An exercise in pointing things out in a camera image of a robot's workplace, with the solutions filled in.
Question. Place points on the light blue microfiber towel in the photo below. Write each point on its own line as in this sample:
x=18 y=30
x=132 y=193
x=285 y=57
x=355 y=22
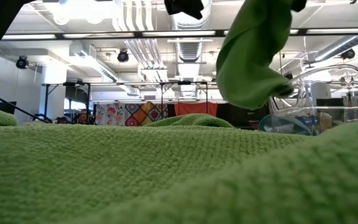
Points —
x=283 y=127

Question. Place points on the black beam with light strips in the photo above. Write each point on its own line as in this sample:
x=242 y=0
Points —
x=179 y=33

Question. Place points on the white ceiling pipes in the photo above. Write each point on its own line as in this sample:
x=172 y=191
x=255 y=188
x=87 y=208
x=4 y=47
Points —
x=141 y=49

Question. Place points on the black ceiling spotlight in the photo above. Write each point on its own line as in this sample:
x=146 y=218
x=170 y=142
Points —
x=348 y=53
x=22 y=62
x=123 y=56
x=288 y=76

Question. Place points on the clear plastic basket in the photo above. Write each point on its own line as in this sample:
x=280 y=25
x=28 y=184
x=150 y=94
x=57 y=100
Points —
x=328 y=108

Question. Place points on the colourful patchwork quilt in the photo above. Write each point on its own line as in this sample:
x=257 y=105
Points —
x=141 y=115

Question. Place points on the black cabinet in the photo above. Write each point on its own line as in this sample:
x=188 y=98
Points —
x=244 y=116

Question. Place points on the floral patterned cloth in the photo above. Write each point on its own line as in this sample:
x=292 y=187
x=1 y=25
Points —
x=110 y=115

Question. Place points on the seated person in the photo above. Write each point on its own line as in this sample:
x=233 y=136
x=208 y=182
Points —
x=84 y=117

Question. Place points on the dark monitor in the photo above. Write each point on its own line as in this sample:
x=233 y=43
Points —
x=5 y=107

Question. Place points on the silver ventilation duct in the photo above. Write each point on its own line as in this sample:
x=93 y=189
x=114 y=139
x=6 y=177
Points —
x=190 y=49
x=337 y=48

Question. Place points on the black station frame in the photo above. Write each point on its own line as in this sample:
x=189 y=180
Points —
x=206 y=91
x=88 y=99

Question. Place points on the white rectangular air duct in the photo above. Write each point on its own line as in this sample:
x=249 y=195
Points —
x=104 y=70

